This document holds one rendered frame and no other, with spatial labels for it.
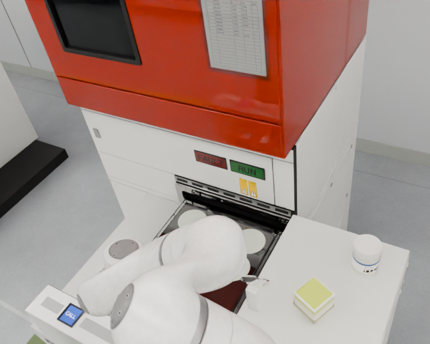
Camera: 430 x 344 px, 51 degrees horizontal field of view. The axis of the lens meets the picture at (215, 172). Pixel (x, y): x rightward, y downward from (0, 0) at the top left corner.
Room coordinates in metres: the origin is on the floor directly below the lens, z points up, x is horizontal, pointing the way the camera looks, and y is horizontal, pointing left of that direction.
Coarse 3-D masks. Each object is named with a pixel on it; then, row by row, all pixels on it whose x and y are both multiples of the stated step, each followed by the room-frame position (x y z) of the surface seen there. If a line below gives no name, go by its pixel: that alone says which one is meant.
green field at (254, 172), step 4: (232, 164) 1.04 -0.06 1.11; (236, 164) 1.03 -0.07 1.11; (240, 164) 1.02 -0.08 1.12; (232, 168) 1.04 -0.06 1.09; (236, 168) 1.03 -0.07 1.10; (240, 168) 1.02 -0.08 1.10; (244, 168) 1.01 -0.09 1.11; (248, 168) 1.00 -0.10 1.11; (252, 168) 1.00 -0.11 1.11; (256, 168) 0.99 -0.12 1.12; (240, 172) 1.02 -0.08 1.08; (244, 172) 1.01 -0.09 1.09; (248, 172) 1.01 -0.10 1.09; (252, 172) 1.00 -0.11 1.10; (256, 172) 0.99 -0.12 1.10; (260, 172) 0.98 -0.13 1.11; (256, 176) 0.99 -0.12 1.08; (260, 176) 0.98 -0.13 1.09
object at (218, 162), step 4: (196, 152) 1.12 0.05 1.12; (196, 156) 1.12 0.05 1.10; (200, 156) 1.11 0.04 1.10; (204, 156) 1.10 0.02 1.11; (208, 156) 1.09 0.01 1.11; (212, 156) 1.08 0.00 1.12; (200, 160) 1.11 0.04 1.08; (204, 160) 1.10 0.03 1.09; (208, 160) 1.09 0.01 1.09; (212, 160) 1.08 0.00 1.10; (216, 160) 1.07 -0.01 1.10; (220, 160) 1.06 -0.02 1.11; (224, 160) 1.06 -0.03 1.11; (212, 164) 1.08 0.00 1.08; (216, 164) 1.07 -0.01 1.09; (220, 164) 1.06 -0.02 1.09; (224, 164) 1.06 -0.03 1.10; (224, 168) 1.06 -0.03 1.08
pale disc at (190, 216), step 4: (184, 212) 1.07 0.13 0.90; (188, 212) 1.07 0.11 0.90; (192, 212) 1.06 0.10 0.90; (196, 212) 1.06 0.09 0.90; (200, 212) 1.06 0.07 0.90; (180, 216) 1.06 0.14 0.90; (184, 216) 1.05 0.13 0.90; (188, 216) 1.05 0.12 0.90; (192, 216) 1.05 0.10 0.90; (196, 216) 1.04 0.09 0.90; (200, 216) 1.04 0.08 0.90; (204, 216) 1.04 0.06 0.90; (180, 220) 1.04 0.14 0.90; (184, 220) 1.03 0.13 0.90; (188, 220) 1.03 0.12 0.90; (192, 220) 1.03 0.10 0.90; (180, 224) 1.02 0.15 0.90; (184, 224) 1.02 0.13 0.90
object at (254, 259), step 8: (184, 208) 1.09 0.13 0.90; (192, 208) 1.08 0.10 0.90; (200, 208) 1.08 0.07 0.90; (176, 216) 1.06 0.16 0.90; (176, 224) 1.02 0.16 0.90; (240, 224) 0.97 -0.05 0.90; (248, 224) 0.97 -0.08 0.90; (168, 232) 0.99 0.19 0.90; (264, 232) 0.92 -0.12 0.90; (272, 240) 0.89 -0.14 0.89; (264, 248) 0.86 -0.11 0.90; (248, 256) 0.84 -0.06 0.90; (256, 256) 0.84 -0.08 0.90; (256, 264) 0.81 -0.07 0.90; (248, 272) 0.78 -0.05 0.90; (240, 280) 0.76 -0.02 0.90; (224, 288) 0.74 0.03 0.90; (232, 288) 0.74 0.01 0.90; (240, 288) 0.73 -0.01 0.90; (208, 296) 0.73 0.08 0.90; (216, 296) 0.72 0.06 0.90; (224, 296) 0.72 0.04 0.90; (232, 296) 0.71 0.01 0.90; (240, 296) 0.71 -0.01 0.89; (224, 304) 0.69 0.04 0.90; (232, 304) 0.69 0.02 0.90
